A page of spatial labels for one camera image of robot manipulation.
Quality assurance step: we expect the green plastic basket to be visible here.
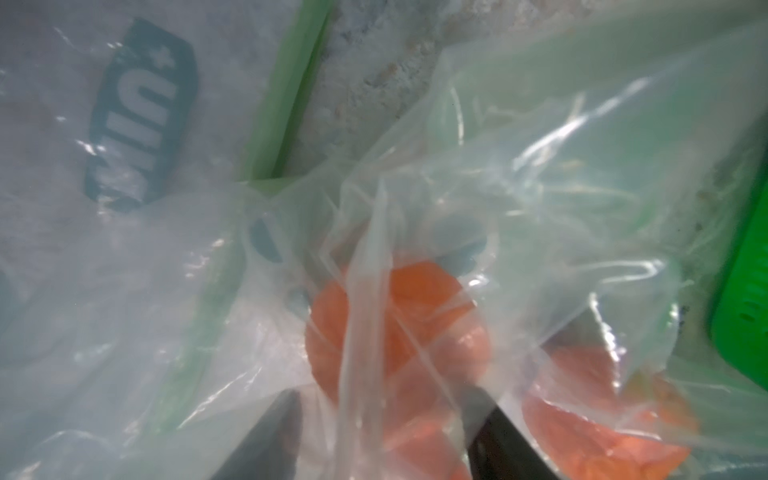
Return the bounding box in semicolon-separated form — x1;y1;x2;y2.
710;178;767;389

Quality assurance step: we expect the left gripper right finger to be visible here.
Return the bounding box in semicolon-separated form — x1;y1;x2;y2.
460;386;558;480

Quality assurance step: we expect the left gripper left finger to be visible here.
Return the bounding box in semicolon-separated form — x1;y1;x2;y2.
212;389;303;480

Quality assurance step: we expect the green-zip clear bag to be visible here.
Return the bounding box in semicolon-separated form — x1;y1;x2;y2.
1;1;335;479

